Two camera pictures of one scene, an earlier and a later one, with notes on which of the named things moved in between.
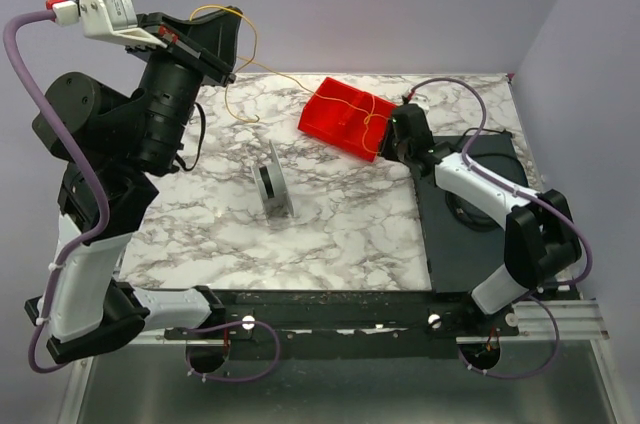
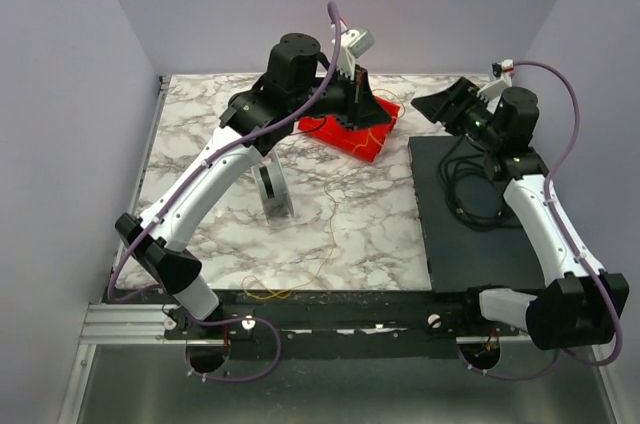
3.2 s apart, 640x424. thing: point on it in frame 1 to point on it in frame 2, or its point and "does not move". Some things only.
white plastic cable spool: [272, 187] does not move
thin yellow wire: [250, 60] to [255, 284]
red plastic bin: [347, 118] does not move
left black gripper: [185, 55] to [358, 98]
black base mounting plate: [346, 324] does not move
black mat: [465, 243] does not move
